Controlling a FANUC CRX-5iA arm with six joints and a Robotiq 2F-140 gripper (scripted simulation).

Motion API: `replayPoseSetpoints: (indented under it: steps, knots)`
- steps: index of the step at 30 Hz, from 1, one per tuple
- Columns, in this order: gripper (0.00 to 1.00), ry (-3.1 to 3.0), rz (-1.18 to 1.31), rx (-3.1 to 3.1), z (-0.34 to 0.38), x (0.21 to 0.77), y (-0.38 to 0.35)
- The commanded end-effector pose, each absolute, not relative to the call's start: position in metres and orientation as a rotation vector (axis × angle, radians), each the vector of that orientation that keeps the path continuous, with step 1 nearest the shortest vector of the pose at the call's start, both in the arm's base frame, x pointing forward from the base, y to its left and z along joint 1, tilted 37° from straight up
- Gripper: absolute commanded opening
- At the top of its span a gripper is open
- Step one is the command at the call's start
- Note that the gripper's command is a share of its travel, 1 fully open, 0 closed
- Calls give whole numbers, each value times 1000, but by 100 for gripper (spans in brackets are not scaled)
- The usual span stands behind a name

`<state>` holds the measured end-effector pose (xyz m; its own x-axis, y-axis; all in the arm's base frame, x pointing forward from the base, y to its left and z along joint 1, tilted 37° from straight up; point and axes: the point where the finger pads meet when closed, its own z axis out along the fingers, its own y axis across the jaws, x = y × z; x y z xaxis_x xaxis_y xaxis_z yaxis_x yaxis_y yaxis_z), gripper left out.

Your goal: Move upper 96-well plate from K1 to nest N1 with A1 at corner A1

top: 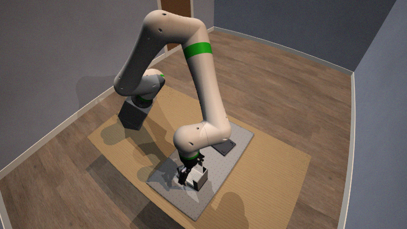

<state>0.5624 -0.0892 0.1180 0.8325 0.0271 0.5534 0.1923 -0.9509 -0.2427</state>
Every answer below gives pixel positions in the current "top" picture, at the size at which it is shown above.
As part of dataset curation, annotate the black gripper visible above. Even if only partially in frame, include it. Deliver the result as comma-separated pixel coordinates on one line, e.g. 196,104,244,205
178,153,205,186

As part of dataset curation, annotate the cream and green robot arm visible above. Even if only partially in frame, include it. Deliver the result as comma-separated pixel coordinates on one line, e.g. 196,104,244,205
114,10,232,165

